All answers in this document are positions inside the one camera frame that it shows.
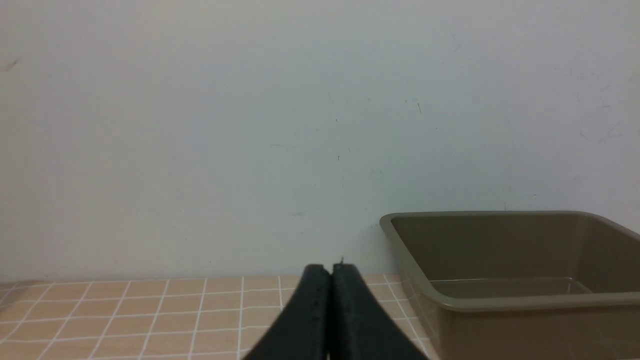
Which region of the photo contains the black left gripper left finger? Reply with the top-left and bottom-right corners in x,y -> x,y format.
244,264 -> 332,360

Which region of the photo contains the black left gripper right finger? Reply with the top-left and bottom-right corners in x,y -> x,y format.
330,263 -> 427,360

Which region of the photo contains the olive green plastic bin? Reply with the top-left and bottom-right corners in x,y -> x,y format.
379,210 -> 640,360

